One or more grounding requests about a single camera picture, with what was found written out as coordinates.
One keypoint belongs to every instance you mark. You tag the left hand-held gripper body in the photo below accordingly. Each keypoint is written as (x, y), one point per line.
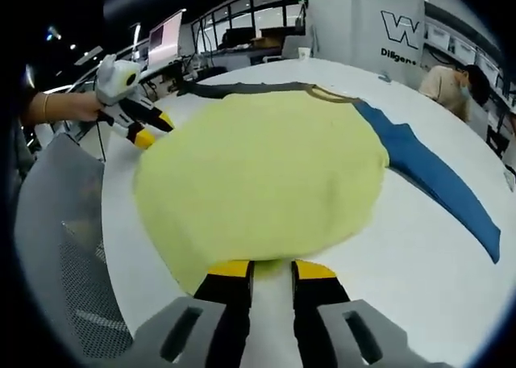
(117, 81)

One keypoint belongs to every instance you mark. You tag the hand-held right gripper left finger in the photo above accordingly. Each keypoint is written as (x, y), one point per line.
(189, 331)

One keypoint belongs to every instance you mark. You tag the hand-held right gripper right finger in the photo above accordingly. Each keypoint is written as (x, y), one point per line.
(346, 335)

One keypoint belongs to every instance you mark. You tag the yellow blue grey garment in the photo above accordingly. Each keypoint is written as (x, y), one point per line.
(262, 174)

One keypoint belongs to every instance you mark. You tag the person's left hand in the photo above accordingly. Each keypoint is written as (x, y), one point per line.
(78, 107)

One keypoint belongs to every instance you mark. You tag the black computer monitor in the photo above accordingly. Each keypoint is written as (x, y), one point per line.
(238, 37)

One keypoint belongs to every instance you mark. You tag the grey mesh office chair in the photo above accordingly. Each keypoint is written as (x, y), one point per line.
(64, 239)

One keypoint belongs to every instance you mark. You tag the brown cardboard box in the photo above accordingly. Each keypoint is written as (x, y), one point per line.
(266, 37)

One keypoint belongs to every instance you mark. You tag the white office chair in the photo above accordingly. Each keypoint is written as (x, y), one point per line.
(289, 44)

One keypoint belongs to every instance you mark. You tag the white cup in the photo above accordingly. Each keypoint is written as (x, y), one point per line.
(303, 53)

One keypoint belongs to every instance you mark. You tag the small grey object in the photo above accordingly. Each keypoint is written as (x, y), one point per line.
(385, 78)

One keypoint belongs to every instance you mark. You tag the black office chair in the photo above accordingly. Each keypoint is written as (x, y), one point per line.
(498, 136)

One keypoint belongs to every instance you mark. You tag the white storage bin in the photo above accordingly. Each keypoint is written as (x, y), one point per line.
(438, 36)
(464, 47)

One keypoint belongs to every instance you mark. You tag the grey metal shelving unit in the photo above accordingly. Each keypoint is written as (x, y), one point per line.
(463, 25)

